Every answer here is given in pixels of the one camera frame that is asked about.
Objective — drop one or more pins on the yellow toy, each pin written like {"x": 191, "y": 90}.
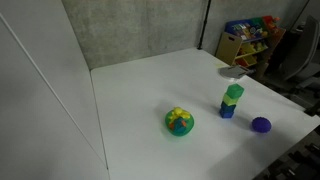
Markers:
{"x": 179, "y": 113}

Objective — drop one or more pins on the green bowl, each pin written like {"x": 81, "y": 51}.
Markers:
{"x": 188, "y": 128}

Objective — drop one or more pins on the wooden toy shelf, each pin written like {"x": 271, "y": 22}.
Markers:
{"x": 228, "y": 47}

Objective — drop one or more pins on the blue toy bin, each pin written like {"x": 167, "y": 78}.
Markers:
{"x": 245, "y": 29}

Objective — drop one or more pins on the yellow sticky note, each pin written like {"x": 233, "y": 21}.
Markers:
{"x": 221, "y": 65}

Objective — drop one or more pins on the dark teal block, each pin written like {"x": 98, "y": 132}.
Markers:
{"x": 227, "y": 107}

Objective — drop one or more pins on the yellow-green block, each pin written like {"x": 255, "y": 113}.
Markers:
{"x": 229, "y": 100}

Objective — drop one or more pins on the blue block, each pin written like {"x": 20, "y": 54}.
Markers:
{"x": 226, "y": 113}

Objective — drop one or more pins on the green block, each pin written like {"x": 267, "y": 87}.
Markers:
{"x": 235, "y": 91}

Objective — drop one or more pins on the black stand pole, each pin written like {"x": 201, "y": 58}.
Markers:
{"x": 204, "y": 23}

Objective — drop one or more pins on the purple spiky ball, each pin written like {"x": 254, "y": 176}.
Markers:
{"x": 261, "y": 125}

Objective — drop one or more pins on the grey office chair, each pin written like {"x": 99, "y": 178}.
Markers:
{"x": 301, "y": 55}

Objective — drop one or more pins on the black perforated base board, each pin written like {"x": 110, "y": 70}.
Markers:
{"x": 296, "y": 160}

